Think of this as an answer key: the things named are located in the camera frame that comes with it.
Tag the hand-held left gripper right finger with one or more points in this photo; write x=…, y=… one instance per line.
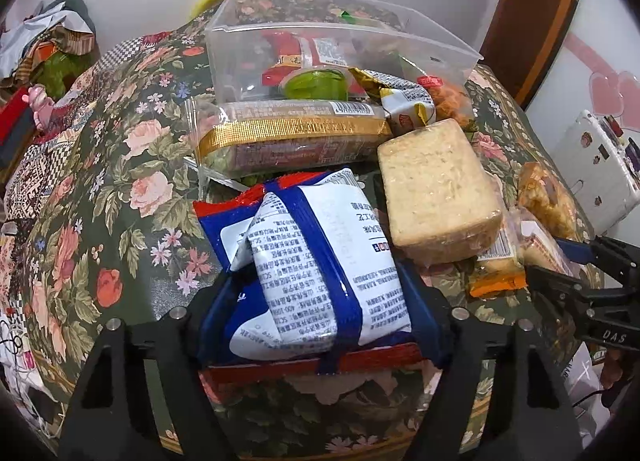
x=426, y=317

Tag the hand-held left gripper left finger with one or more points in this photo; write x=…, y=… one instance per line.
x=214, y=317

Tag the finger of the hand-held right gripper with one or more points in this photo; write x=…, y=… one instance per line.
x=576, y=250
x=555, y=285

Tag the blue and white snack packet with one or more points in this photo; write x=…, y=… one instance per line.
x=320, y=266

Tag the clear plastic container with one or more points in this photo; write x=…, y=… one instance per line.
x=280, y=41

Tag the clear bag of fried snacks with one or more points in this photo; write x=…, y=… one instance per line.
x=545, y=201

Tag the red-labelled bag of orange snacks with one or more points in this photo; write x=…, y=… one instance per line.
x=450, y=98

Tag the orange-edged clear snack packet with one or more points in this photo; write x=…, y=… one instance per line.
x=497, y=261

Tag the white box with stickers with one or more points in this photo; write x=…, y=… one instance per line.
x=597, y=171

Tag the white paper bag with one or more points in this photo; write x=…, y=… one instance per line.
x=582, y=373

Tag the wrapped bread slice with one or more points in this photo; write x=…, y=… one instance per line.
x=435, y=186

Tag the floral blanket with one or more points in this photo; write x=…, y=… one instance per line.
x=130, y=181

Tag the long gold-trimmed biscuit packet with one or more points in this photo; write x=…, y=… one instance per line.
x=295, y=138

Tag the yellow and white snack packet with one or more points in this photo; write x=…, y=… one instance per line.
x=400, y=101

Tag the green jelly cup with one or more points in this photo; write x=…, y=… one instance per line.
x=315, y=83

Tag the pink toy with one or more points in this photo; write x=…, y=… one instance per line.
x=41, y=103

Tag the red snack packet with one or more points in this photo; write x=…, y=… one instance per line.
x=295, y=53

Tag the red and black bag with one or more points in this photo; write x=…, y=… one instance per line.
x=12, y=121

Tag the green snack packet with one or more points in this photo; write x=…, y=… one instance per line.
x=360, y=18

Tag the pile of clothes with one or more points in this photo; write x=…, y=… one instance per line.
x=45, y=41

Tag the pink heart wall sticker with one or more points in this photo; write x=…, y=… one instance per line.
x=607, y=76

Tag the wooden door frame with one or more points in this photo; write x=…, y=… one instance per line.
x=537, y=16

